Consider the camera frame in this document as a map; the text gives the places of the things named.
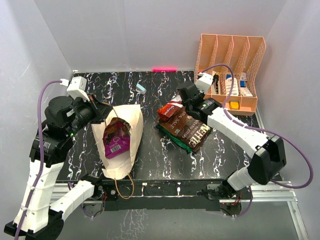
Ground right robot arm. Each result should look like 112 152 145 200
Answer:
177 81 287 199

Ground red brown snack box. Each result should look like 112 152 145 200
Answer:
156 107 212 153

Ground yellow sticky notes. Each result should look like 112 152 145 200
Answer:
229 101 240 110

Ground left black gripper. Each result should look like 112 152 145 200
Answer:
65 92 113 136

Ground light blue stapler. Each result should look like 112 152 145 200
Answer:
136 83 147 95

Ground purple snack packet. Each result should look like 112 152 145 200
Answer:
102 118 131 159

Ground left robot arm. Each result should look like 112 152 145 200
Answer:
4 95 113 240

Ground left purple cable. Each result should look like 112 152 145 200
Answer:
13 79 65 240

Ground pink tape strip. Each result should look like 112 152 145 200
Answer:
152 66 177 72

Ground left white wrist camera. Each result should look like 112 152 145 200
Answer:
60 76 90 102

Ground brown paper bag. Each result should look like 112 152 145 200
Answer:
91 101 145 200

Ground orange desk organizer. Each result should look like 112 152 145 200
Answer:
194 33 266 116

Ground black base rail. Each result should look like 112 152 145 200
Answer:
102 179 235 211

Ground green chips bag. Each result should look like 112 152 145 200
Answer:
155 124 193 154

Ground red Doritos chips bag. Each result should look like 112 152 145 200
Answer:
157 95 183 122

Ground purple cable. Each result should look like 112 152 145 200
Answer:
202 63 315 190
13 79 65 240

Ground white labelled bottle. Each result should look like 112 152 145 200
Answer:
225 76 240 96

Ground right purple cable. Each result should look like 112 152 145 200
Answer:
202 63 315 190

